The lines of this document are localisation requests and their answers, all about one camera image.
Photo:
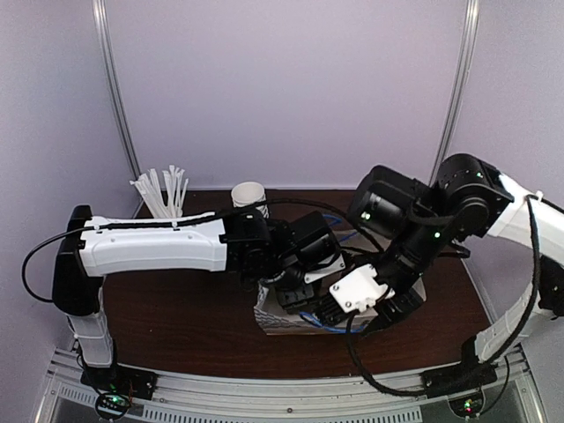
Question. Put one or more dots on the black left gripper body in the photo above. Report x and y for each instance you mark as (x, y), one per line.
(290, 300)

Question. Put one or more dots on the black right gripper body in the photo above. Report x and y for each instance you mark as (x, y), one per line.
(389, 310)

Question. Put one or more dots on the blue checkered paper bag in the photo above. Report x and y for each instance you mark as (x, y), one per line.
(308, 317)

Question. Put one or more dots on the paper cups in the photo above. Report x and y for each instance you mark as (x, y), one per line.
(247, 193)

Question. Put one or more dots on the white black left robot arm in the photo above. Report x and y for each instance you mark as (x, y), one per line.
(289, 255)

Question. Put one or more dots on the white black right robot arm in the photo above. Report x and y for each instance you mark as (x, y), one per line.
(468, 197)

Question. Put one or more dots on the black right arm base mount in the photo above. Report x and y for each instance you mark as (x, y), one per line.
(444, 381)

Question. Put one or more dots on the aluminium table front rail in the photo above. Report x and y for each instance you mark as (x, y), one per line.
(196, 398)

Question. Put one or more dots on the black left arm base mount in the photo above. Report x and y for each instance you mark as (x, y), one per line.
(126, 381)

